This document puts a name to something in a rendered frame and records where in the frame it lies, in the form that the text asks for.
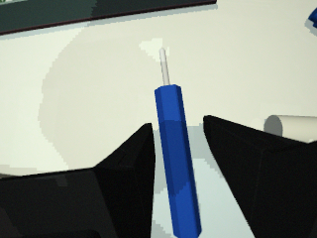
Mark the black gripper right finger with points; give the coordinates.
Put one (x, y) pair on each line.
(273, 179)

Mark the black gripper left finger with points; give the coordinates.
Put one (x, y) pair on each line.
(114, 198)

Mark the dark blue stylus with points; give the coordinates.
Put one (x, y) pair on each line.
(179, 174)

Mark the black and blue pen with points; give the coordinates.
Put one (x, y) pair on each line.
(313, 17)

